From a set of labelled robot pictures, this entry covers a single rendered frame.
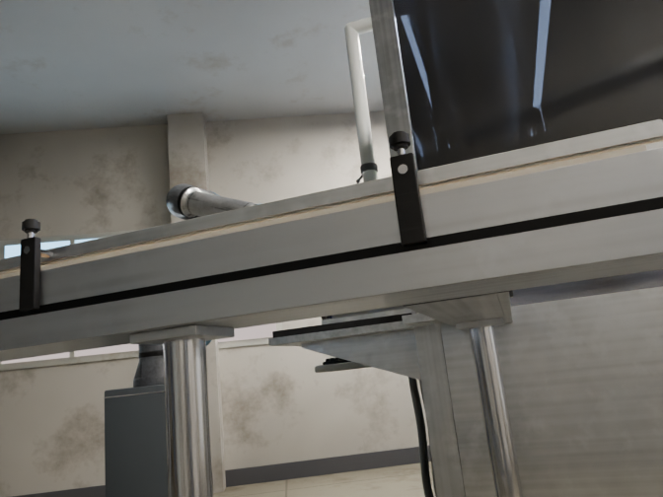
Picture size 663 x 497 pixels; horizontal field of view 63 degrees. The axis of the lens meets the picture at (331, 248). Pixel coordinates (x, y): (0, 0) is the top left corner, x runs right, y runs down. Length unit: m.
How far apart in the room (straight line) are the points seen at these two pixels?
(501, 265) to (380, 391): 4.06
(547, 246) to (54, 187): 4.84
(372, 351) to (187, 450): 0.89
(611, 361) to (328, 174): 3.77
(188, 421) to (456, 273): 0.35
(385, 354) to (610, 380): 0.53
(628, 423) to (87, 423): 4.05
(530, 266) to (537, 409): 0.85
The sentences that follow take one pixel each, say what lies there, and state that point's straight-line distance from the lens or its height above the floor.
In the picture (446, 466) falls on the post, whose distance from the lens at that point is 1.37.
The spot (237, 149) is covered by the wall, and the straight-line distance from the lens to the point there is 4.92.
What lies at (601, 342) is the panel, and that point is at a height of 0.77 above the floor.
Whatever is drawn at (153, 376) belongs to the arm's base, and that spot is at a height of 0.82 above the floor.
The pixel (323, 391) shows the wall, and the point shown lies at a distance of 4.49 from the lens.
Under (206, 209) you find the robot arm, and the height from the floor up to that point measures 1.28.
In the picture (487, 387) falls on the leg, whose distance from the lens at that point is 1.11.
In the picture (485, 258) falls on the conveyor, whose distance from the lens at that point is 0.52.
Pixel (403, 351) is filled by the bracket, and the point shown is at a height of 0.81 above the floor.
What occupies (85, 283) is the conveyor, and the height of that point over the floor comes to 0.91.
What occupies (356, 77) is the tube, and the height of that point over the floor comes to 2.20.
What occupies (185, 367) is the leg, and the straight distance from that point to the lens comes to 0.66.
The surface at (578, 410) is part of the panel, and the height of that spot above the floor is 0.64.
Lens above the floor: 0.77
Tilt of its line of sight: 13 degrees up
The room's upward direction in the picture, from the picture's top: 6 degrees counter-clockwise
